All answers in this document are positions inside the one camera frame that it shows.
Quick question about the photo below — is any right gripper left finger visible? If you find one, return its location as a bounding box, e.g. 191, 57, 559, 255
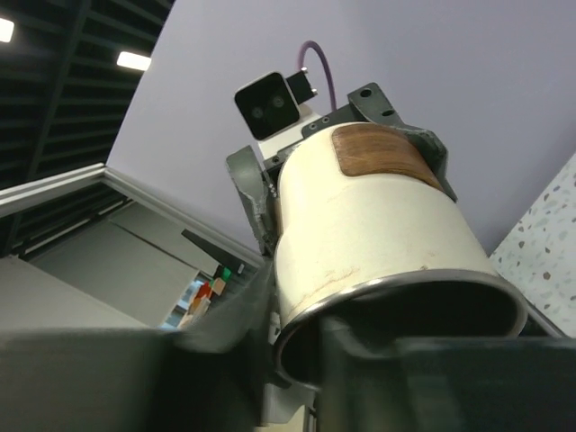
1, 257, 275, 431

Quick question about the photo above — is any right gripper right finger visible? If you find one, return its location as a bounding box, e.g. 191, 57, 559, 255
317, 317, 575, 431

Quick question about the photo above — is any steel cup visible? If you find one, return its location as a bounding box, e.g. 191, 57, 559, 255
274, 122, 527, 389

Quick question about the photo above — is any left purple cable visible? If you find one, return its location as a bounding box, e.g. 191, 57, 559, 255
299, 40, 338, 112

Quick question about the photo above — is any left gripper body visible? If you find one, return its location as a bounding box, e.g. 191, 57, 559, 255
256, 116, 360, 180

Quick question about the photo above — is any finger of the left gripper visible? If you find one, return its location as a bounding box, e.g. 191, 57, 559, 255
226, 146, 278, 257
347, 83, 457, 203

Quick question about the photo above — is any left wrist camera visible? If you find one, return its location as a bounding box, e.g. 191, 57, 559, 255
234, 67, 320, 160

